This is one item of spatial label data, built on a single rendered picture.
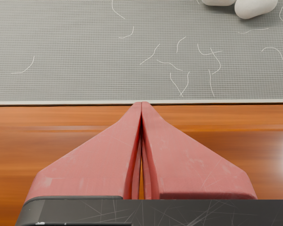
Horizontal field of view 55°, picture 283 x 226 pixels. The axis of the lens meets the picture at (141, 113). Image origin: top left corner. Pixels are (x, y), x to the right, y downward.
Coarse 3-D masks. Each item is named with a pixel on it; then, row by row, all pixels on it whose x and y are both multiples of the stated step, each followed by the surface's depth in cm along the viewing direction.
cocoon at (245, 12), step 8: (240, 0) 23; (248, 0) 22; (256, 0) 22; (264, 0) 22; (272, 0) 22; (240, 8) 23; (248, 8) 22; (256, 8) 22; (264, 8) 23; (272, 8) 23; (240, 16) 23; (248, 16) 23
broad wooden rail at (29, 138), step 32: (0, 128) 20; (32, 128) 20; (64, 128) 20; (96, 128) 19; (192, 128) 19; (224, 128) 19; (256, 128) 19; (0, 160) 19; (32, 160) 19; (256, 160) 18; (0, 192) 18; (256, 192) 18; (0, 224) 18
